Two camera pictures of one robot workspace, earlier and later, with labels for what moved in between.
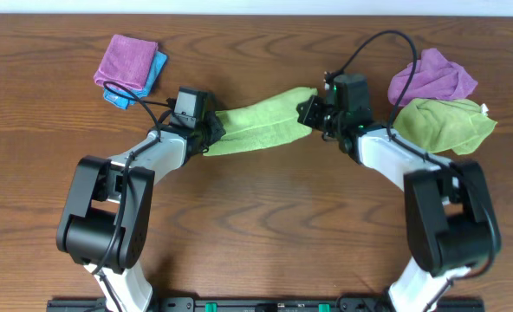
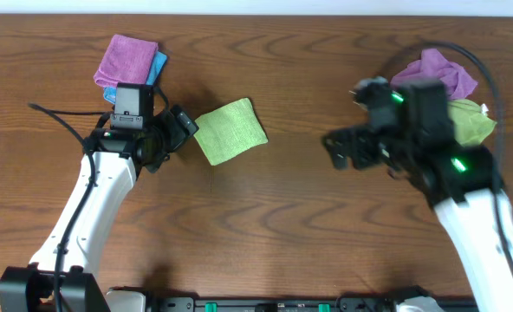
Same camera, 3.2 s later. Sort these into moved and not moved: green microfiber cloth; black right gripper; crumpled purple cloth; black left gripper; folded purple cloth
Moved: green microfiber cloth; black right gripper; black left gripper
Not moved: folded purple cloth; crumpled purple cloth
